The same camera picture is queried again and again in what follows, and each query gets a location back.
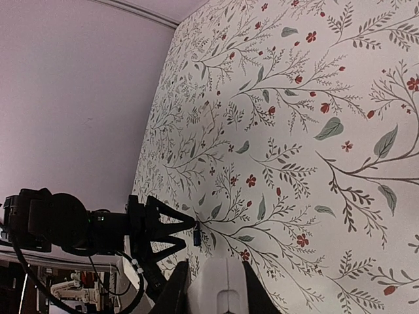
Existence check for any floral patterned table mat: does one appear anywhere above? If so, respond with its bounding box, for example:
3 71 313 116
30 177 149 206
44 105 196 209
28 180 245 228
133 1 418 313

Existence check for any white remote control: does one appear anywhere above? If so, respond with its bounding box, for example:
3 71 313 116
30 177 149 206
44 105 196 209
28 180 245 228
187 258 249 314

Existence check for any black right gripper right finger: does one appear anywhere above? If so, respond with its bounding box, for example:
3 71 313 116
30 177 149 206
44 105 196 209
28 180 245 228
242 261 281 314

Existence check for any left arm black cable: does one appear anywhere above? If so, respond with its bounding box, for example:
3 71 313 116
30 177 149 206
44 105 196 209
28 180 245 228
6 225 148 314

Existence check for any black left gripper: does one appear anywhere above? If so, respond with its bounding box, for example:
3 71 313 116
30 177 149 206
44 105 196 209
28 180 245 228
90 195 196 263

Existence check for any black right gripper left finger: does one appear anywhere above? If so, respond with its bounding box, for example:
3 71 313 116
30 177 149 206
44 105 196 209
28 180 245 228
153 260 192 314

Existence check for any black battery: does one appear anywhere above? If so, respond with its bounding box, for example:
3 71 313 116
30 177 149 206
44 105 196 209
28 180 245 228
193 229 201 247

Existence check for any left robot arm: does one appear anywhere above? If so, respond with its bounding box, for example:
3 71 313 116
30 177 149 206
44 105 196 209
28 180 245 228
3 188 196 262

